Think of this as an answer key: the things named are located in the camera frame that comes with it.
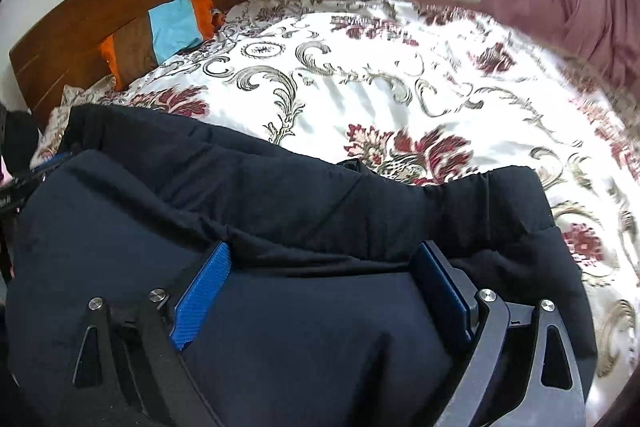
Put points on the dark navy jacket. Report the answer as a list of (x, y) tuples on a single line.
[(300, 207)]

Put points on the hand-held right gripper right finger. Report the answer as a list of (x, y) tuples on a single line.
[(450, 297)]

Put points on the orange blue brown striped pillow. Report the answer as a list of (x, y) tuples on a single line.
[(170, 27)]

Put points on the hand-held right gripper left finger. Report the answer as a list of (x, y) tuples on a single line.
[(200, 297)]

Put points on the wooden headboard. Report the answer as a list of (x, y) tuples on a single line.
[(100, 7)]

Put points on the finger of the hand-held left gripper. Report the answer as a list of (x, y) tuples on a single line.
[(52, 161)]

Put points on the floral bed sheet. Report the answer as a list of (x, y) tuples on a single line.
[(375, 72)]

